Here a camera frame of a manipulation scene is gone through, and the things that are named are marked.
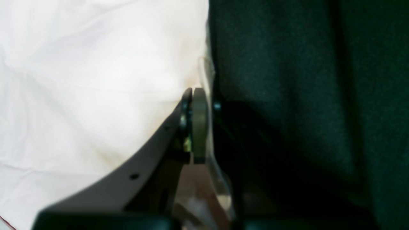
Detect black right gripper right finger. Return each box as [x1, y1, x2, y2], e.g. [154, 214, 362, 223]
[192, 87, 381, 230]

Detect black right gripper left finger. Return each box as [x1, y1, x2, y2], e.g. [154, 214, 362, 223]
[33, 88, 192, 230]

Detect pale pink T-shirt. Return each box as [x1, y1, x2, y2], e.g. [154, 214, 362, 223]
[0, 0, 209, 230]

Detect black table cloth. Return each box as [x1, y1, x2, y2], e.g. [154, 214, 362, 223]
[209, 0, 409, 230]

